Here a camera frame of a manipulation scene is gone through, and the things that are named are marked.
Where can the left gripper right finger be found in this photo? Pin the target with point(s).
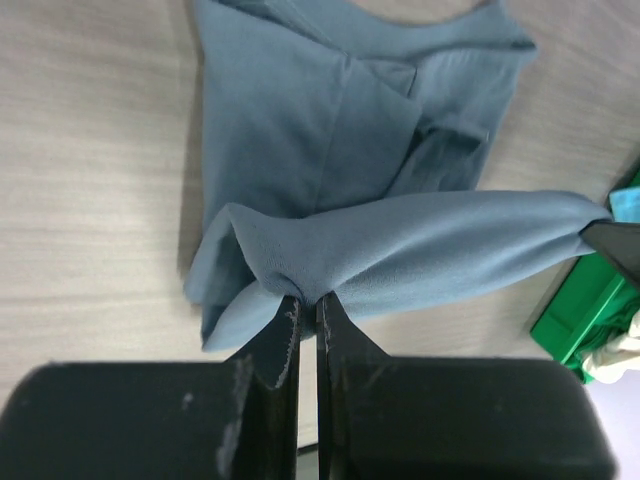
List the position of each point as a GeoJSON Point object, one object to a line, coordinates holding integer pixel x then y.
{"type": "Point", "coordinates": [355, 418]}

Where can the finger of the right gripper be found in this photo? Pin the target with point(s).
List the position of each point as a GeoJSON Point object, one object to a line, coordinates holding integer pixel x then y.
{"type": "Point", "coordinates": [619, 244]}

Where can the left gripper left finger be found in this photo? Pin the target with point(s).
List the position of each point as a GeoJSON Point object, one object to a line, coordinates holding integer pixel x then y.
{"type": "Point", "coordinates": [264, 443]}

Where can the grey-blue t shirt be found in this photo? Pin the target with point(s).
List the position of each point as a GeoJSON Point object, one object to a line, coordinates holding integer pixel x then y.
{"type": "Point", "coordinates": [341, 153]}

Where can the light blue cloth in bin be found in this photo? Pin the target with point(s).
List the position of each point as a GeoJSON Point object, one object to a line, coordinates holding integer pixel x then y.
{"type": "Point", "coordinates": [625, 205]}

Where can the green plastic bin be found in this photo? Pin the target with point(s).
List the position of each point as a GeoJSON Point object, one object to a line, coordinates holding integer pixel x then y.
{"type": "Point", "coordinates": [581, 299]}

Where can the green t shirt in bin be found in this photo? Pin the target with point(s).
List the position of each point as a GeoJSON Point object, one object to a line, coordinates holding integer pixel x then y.
{"type": "Point", "coordinates": [615, 321]}

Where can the white t shirt in bin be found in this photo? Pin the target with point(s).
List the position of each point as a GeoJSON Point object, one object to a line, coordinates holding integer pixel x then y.
{"type": "Point", "coordinates": [608, 363]}

